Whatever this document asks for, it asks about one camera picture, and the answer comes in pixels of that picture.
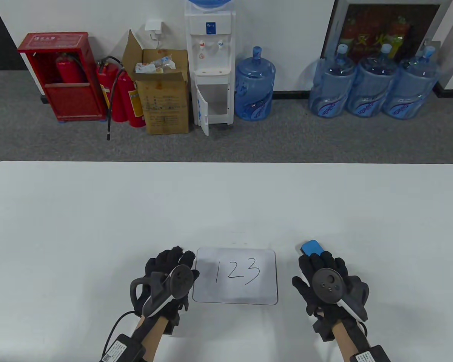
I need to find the person's left hand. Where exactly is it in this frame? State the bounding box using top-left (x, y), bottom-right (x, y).
top-left (134, 246), bottom-right (199, 333)

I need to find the person's right hand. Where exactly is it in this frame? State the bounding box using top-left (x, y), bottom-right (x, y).
top-left (292, 252), bottom-right (369, 318)

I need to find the blue whiteboard eraser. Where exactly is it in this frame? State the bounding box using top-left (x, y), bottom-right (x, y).
top-left (300, 239), bottom-right (324, 257)

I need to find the small white whiteboard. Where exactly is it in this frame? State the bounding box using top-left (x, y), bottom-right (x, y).
top-left (192, 247), bottom-right (279, 306)

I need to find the person's left forearm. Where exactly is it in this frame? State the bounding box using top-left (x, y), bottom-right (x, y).
top-left (137, 314), bottom-right (167, 362)

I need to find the black and white controller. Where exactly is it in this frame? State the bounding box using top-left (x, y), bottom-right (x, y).
top-left (311, 267), bottom-right (370, 322)
top-left (130, 264), bottom-right (195, 318)

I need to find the black labelled wrist box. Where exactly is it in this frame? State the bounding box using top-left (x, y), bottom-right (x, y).
top-left (100, 333), bottom-right (145, 362)
top-left (348, 345), bottom-right (392, 362)

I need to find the open cardboard box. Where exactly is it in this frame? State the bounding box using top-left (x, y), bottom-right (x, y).
top-left (122, 29), bottom-right (191, 135)

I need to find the red fire extinguisher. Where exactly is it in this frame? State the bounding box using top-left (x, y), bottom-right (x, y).
top-left (55, 52), bottom-right (88, 84)
top-left (96, 56), bottom-right (129, 141)
top-left (115, 70), bottom-right (146, 128)

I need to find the blue water jug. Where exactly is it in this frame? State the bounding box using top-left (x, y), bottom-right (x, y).
top-left (347, 43), bottom-right (399, 118)
top-left (308, 44), bottom-right (357, 118)
top-left (234, 46), bottom-right (277, 121)
top-left (382, 45), bottom-right (442, 121)

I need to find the red fire extinguisher cabinet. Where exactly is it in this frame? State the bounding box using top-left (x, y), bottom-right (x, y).
top-left (17, 32), bottom-right (107, 123)

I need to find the plastic wrappers trash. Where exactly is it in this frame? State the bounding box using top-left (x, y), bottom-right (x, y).
top-left (135, 55), bottom-right (177, 74)

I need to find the white water dispenser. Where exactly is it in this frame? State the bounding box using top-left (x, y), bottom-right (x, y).
top-left (184, 7), bottom-right (237, 137)

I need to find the framed glass poster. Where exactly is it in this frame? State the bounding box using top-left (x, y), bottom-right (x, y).
top-left (320, 0), bottom-right (453, 67)

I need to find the blue dispenser water bottle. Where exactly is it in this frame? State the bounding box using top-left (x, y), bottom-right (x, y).
top-left (188, 0), bottom-right (233, 11)

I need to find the black door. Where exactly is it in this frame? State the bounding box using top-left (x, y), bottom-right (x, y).
top-left (0, 0), bottom-right (27, 71)

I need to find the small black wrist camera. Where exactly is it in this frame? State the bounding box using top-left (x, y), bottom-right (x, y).
top-left (312, 318), bottom-right (337, 342)

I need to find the black glove cable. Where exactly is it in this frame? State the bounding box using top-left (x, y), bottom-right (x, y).
top-left (100, 311), bottom-right (137, 356)

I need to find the white wall socket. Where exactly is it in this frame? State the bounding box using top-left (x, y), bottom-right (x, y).
top-left (144, 19), bottom-right (164, 40)

